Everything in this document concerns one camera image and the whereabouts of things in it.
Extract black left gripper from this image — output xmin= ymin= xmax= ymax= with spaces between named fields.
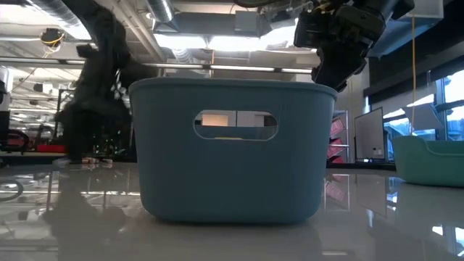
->
xmin=54 ymin=103 xmax=133 ymax=163

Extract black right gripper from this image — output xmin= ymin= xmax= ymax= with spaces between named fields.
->
xmin=293 ymin=0 xmax=416 ymax=92

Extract mint green plastic bin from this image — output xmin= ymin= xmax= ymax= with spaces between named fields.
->
xmin=391 ymin=136 xmax=464 ymax=189

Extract dark teal plastic bin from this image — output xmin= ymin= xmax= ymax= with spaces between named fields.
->
xmin=128 ymin=78 xmax=338 ymax=224

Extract flat red box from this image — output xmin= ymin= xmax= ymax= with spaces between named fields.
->
xmin=36 ymin=144 xmax=66 ymax=154

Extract black screen panels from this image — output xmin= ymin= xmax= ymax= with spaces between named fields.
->
xmin=92 ymin=115 xmax=138 ymax=163

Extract red and black machine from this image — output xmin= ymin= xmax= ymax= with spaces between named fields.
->
xmin=0 ymin=128 xmax=32 ymax=153

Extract metal shelf rack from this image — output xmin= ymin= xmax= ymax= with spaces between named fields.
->
xmin=328 ymin=109 xmax=352 ymax=164

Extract light blue ceiling panel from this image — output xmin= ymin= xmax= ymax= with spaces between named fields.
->
xmin=368 ymin=0 xmax=446 ymax=59

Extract grey panel on stand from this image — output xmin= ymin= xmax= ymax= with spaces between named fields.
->
xmin=353 ymin=107 xmax=385 ymax=161

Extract long ceiling light bar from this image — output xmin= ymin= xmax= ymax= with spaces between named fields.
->
xmin=0 ymin=57 xmax=210 ymax=70
xmin=210 ymin=64 xmax=313 ymax=75

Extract grey hanging panel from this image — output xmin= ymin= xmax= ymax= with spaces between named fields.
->
xmin=401 ymin=103 xmax=446 ymax=132

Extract grey ceiling unit box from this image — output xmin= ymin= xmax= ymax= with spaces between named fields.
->
xmin=234 ymin=9 xmax=260 ymax=36

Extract yellow hanging cable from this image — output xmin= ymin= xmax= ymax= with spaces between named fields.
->
xmin=410 ymin=16 xmax=418 ymax=137

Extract black aluminium table frame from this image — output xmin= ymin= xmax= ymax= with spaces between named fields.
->
xmin=0 ymin=152 xmax=396 ymax=171

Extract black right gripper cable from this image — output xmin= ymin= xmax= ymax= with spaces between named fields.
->
xmin=233 ymin=0 xmax=282 ymax=9

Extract yellow black ceiling cord reel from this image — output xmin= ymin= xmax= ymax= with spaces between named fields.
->
xmin=39 ymin=28 xmax=67 ymax=49

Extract silver ventilation duct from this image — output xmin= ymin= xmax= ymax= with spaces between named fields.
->
xmin=144 ymin=0 xmax=175 ymax=23
xmin=27 ymin=0 xmax=94 ymax=41

